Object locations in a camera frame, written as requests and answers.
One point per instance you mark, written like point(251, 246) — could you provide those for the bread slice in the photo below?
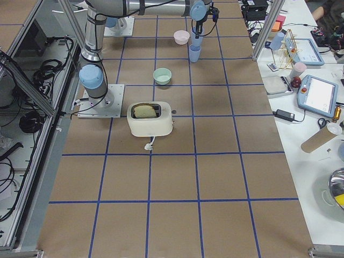
point(144, 111)

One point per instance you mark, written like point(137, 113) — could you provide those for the lavender cup on desk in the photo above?
point(277, 41)

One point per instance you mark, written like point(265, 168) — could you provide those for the black power adapter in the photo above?
point(281, 114)

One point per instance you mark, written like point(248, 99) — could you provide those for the pink cup on desk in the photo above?
point(297, 70)

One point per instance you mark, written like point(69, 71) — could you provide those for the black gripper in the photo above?
point(199, 24)

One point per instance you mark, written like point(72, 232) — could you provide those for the teach pendant tablet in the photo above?
point(303, 50)
point(317, 95)

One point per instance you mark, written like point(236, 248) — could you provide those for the green bowl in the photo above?
point(162, 76)

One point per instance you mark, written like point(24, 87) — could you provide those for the blue cup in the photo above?
point(194, 53)
point(196, 37)

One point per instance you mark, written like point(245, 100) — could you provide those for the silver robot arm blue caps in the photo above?
point(150, 60)

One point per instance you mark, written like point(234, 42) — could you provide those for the steel mixing bowl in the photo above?
point(328, 189)

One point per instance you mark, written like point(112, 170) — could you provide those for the pink bowl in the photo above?
point(181, 37)

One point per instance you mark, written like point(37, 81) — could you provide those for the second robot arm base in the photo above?
point(116, 23)

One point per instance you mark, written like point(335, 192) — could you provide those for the cardboard tube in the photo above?
point(324, 135)

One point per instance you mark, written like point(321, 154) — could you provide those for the kitchen scale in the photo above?
point(277, 86)

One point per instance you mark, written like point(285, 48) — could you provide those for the white toaster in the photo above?
point(160, 125)

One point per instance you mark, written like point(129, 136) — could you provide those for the wooden stick frame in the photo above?
point(286, 52)

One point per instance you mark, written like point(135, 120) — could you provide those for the aluminium frame post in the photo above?
point(274, 11)

